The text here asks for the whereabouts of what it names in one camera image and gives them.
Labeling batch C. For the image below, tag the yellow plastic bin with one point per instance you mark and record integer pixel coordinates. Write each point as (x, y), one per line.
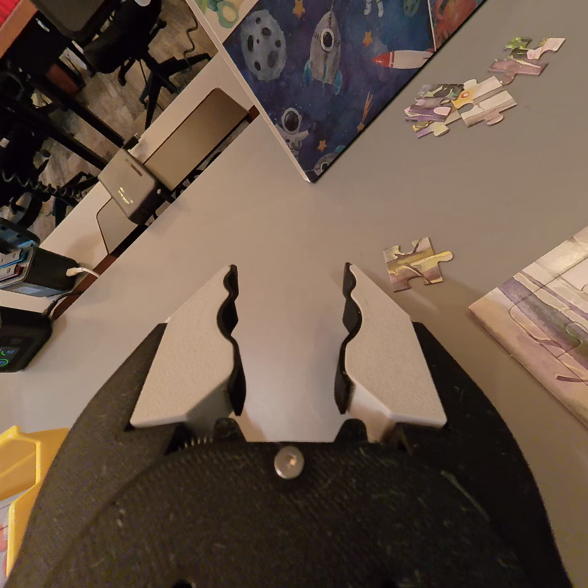
(27, 450)

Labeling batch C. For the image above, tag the black charger block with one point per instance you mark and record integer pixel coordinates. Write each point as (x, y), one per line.
(41, 271)

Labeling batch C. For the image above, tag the black office chair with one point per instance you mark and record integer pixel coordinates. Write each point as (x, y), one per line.
(133, 41)

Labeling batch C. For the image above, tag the partly assembled jigsaw puzzle tray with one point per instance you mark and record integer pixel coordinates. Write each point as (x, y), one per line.
(542, 330)

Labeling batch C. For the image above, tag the black charging case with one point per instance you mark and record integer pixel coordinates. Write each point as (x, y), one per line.
(23, 335)

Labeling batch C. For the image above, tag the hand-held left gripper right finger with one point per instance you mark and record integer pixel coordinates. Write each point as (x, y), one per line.
(390, 367)

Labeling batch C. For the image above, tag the illustrated puzzle picture board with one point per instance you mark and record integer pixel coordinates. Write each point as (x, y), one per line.
(321, 69)

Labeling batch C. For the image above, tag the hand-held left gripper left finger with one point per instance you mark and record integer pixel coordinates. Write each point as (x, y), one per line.
(183, 367)

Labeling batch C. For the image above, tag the clump of puzzle pieces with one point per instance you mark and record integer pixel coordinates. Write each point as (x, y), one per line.
(459, 103)

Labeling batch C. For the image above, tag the purple green puzzle piece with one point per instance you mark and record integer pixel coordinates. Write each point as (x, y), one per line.
(523, 59)

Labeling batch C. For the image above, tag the grey desk control box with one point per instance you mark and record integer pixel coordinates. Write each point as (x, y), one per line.
(128, 183)

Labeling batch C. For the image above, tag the yellow green puzzle piece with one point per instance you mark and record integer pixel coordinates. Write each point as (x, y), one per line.
(413, 266)

